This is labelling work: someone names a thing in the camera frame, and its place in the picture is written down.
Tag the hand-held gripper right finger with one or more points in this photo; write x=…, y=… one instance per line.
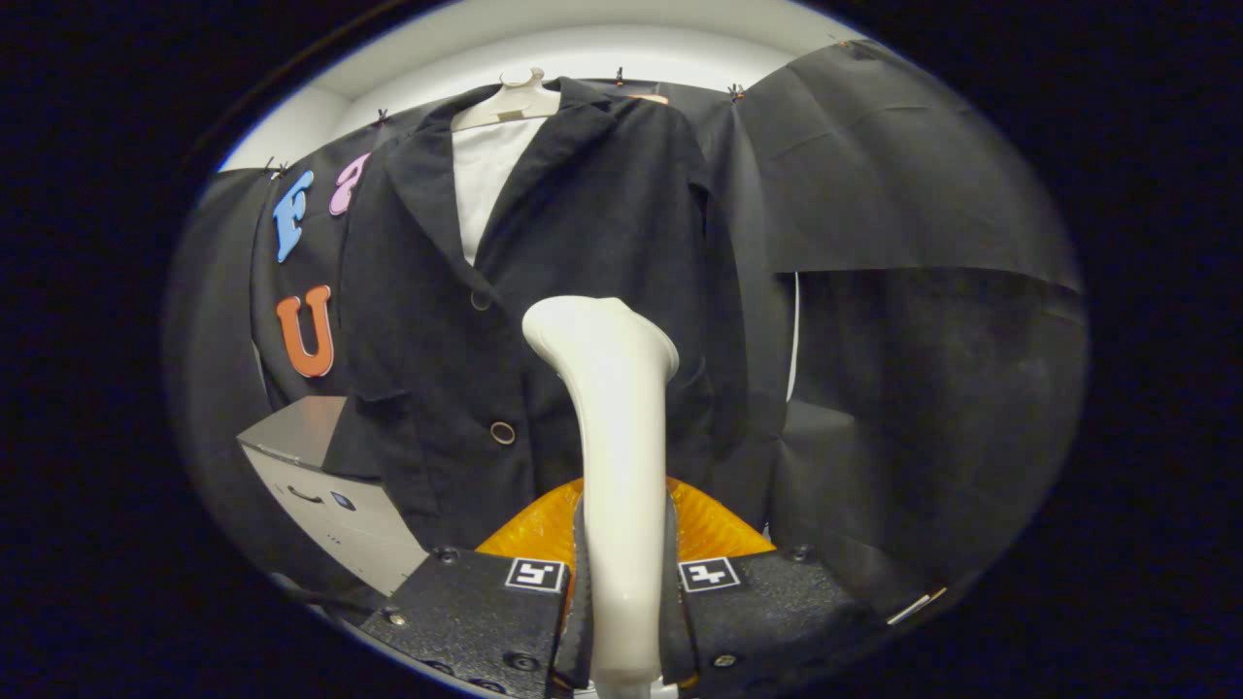
x=767, y=612

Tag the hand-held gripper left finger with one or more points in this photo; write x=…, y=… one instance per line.
x=466, y=612

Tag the black jacket with buttons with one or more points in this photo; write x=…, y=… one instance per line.
x=583, y=214

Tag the white clothes hanger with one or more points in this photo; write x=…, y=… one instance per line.
x=510, y=102

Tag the grey and white cabinet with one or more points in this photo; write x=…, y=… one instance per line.
x=330, y=505

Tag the white mannequin torso on stand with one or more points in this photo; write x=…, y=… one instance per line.
x=486, y=175

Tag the black backdrop cloth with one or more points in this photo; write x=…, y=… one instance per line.
x=923, y=194

